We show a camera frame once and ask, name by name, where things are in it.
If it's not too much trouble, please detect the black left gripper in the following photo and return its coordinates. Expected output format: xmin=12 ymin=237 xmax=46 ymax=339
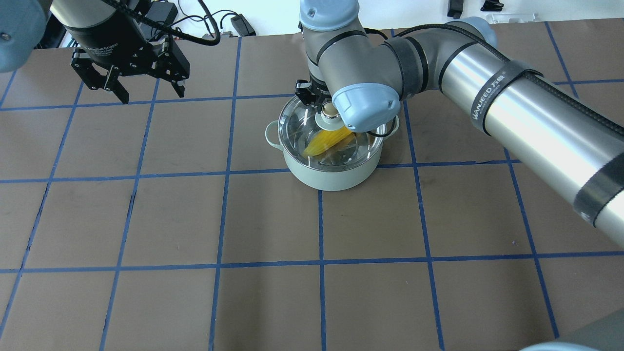
xmin=71 ymin=34 xmax=190 ymax=104

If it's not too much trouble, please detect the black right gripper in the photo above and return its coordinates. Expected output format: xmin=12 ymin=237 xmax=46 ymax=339
xmin=295 ymin=78 xmax=332 ymax=107

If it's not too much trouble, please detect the glass pot lid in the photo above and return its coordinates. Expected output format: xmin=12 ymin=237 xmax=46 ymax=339
xmin=277 ymin=97 xmax=397 ymax=173

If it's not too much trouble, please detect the yellow corn cob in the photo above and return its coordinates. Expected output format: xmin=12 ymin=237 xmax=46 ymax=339
xmin=302 ymin=127 xmax=354 ymax=157

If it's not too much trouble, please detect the pale green cooking pot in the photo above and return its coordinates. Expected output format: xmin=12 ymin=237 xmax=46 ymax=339
xmin=265 ymin=97 xmax=400 ymax=191

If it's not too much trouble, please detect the brown paper table mat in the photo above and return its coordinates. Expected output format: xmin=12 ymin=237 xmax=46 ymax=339
xmin=0 ymin=34 xmax=624 ymax=351

